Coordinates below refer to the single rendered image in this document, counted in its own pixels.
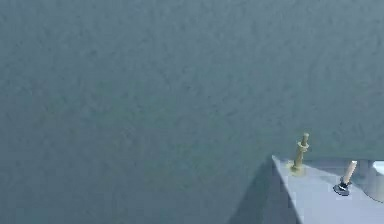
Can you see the brass candlestick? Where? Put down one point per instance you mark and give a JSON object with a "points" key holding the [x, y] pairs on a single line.
{"points": [[299, 156]]}

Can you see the grey bathroom counter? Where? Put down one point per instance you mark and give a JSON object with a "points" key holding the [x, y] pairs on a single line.
{"points": [[316, 203]]}

